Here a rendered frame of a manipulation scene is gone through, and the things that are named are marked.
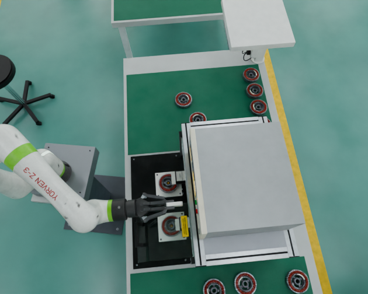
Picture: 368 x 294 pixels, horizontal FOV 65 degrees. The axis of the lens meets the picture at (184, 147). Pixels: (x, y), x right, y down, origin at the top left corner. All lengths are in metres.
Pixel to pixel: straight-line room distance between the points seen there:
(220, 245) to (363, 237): 1.70
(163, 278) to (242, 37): 1.36
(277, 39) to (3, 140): 1.38
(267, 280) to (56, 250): 1.65
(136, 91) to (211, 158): 1.01
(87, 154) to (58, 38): 2.05
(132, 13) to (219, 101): 1.04
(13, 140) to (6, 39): 2.71
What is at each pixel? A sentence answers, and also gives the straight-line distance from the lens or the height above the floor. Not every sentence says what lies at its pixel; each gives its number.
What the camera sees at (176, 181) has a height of 0.92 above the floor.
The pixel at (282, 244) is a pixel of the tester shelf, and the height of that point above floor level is 1.11.
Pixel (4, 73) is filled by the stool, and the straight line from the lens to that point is 2.74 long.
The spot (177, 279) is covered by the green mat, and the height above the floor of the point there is 0.75.
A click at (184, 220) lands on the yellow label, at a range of 1.36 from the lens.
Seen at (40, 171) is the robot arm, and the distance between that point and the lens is 1.18.
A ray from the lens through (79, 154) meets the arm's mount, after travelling 1.81.
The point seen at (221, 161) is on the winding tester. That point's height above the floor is 1.32.
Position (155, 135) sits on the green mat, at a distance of 1.85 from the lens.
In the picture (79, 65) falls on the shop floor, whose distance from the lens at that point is 3.29.
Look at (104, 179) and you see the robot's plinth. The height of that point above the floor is 0.02.
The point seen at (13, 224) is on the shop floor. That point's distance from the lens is 2.82.
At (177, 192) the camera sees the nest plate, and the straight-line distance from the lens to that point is 1.68.
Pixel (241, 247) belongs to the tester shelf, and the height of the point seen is 1.11.
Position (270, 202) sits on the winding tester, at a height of 1.32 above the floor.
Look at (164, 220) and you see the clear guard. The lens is 1.37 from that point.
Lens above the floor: 2.41
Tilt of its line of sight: 67 degrees down
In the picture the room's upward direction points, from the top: 1 degrees counter-clockwise
